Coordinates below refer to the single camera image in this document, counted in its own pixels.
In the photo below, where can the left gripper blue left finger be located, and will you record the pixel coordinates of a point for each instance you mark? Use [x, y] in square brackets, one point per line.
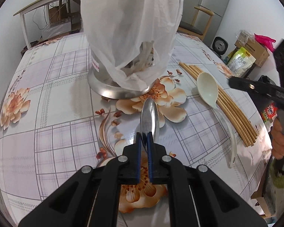
[131, 169]

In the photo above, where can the bamboo chopstick one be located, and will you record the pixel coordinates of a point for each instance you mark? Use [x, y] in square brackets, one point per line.
[193, 73]

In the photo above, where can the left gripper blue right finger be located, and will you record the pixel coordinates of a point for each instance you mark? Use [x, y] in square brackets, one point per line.
[156, 170]

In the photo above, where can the cream plastic ladle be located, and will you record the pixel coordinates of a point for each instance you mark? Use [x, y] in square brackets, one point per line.
[208, 91]

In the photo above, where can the right hand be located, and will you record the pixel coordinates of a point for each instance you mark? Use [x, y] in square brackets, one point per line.
[277, 140]

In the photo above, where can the white desk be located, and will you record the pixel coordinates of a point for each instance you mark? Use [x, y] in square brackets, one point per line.
[35, 5]

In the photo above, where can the wooden chair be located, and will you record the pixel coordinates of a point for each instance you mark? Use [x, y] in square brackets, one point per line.
[196, 22]

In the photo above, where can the black white rice cooker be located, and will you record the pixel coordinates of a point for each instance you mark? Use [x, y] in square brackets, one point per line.
[219, 45]

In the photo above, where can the stainless steel spoon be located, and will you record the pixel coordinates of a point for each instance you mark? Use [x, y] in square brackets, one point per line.
[149, 121]

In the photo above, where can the floral plastic tablecloth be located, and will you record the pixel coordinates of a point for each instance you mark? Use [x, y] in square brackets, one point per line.
[54, 124]

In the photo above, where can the cardboard box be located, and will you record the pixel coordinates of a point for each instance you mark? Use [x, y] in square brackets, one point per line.
[258, 51]

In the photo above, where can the red snack packet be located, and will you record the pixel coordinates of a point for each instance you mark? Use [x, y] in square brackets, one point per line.
[269, 113]

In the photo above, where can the yellow green rice bag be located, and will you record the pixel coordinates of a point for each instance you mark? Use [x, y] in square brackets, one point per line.
[241, 61]

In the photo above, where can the bamboo chopstick four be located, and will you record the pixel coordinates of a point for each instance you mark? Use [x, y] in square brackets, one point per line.
[220, 79]

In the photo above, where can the pink plastic bag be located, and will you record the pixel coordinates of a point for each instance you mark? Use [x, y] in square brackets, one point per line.
[265, 41]

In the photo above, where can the bamboo chopstick two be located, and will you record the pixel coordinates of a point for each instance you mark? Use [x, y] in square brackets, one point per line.
[239, 121]

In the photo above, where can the bamboo chopstick three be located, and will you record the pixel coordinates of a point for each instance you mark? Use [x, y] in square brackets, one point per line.
[218, 99]

